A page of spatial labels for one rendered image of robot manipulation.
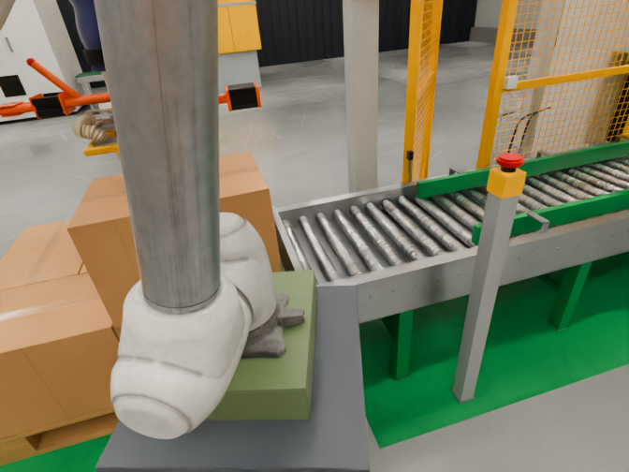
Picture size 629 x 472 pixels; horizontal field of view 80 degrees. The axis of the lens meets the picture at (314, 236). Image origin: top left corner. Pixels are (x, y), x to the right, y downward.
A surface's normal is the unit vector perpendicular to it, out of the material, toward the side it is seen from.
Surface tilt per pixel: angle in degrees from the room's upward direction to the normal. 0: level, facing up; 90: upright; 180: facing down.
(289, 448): 0
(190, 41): 100
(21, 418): 90
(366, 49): 90
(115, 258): 90
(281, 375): 3
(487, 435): 0
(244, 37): 90
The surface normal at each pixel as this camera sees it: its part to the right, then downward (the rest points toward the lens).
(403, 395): -0.07, -0.85
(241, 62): 0.30, 0.48
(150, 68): 0.10, 0.57
